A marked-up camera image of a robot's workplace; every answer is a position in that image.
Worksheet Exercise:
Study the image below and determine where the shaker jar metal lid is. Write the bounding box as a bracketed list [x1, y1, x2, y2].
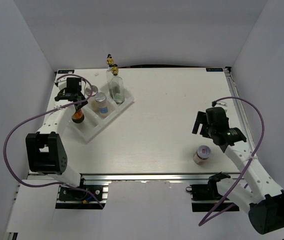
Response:
[85, 85, 100, 112]

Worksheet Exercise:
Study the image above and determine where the red lid sauce jar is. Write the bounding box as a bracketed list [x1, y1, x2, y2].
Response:
[72, 109, 85, 124]

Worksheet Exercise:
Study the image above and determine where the blue label shaker jar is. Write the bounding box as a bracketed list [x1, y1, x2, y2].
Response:
[95, 92, 109, 116]

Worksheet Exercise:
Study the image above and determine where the glass bottle clear liquid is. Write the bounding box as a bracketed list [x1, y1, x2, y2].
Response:
[110, 64, 125, 105]

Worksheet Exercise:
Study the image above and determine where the glass bottle dark sauce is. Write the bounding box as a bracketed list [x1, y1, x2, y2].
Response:
[106, 54, 114, 97]

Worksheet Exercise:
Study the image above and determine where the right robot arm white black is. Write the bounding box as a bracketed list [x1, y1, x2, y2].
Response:
[192, 107, 284, 235]

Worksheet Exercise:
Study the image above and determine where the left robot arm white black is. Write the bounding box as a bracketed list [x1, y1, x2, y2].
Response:
[26, 74, 88, 200]

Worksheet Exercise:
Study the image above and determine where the white lid small jar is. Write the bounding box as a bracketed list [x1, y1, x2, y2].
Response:
[193, 145, 211, 165]

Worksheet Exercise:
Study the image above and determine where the left corner logo sticker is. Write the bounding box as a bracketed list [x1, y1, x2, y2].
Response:
[57, 69, 75, 74]

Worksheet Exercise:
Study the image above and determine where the corner logo sticker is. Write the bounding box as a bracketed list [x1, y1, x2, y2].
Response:
[206, 67, 224, 72]
[57, 69, 75, 74]

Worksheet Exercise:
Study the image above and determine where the white compartment tray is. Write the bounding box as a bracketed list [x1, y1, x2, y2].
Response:
[69, 85, 134, 142]

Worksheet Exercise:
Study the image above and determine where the right corner logo sticker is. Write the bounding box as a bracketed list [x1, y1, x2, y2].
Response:
[206, 67, 224, 72]

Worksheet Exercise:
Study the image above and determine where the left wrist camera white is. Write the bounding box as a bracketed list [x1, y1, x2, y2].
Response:
[54, 76, 67, 90]

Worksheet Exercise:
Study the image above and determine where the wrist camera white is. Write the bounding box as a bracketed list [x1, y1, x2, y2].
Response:
[54, 76, 67, 90]
[211, 100, 228, 112]

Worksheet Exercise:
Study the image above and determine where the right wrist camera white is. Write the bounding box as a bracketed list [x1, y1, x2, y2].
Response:
[211, 100, 228, 112]

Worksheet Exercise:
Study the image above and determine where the aluminium table frame rail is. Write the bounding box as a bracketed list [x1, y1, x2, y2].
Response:
[223, 66, 265, 157]

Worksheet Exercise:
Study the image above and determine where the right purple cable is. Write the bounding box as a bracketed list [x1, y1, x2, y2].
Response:
[198, 96, 265, 227]

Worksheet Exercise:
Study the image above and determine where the purple cable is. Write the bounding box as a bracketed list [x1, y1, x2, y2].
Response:
[198, 96, 265, 227]
[3, 74, 107, 210]

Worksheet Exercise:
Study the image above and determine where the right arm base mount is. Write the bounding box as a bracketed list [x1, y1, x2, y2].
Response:
[185, 172, 231, 212]

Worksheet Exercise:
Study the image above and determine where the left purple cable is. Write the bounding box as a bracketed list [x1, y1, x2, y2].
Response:
[3, 74, 107, 210]

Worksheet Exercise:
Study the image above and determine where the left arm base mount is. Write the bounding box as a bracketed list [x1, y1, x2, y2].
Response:
[55, 181, 108, 210]

